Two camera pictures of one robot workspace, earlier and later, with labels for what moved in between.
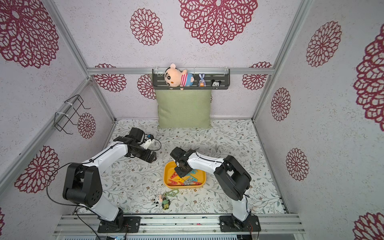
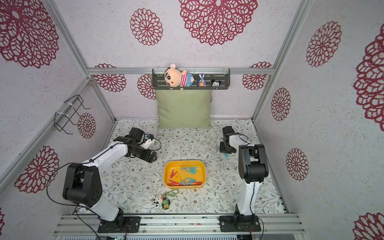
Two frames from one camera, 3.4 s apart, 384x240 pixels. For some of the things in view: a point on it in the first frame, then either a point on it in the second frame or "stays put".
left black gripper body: x=143 y=154 stays put
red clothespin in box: x=174 y=175 stays put
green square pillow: x=184 y=109 stays put
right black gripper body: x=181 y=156 to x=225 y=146
